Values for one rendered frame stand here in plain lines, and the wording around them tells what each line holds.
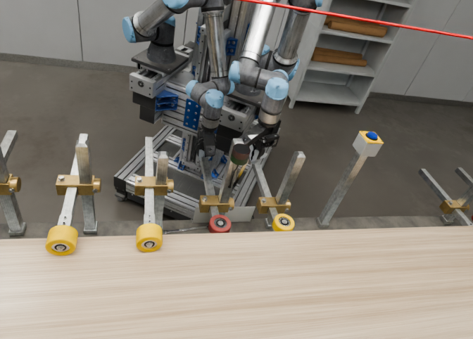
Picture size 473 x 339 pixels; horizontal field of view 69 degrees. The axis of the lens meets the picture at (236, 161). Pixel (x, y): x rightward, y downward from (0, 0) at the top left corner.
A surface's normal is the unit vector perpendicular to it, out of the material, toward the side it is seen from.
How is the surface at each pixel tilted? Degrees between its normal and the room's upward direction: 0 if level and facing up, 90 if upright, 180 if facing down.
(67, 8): 90
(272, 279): 0
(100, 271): 0
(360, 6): 90
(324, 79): 90
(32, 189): 0
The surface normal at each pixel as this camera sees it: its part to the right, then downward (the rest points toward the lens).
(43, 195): 0.21, -0.75
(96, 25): 0.18, 0.66
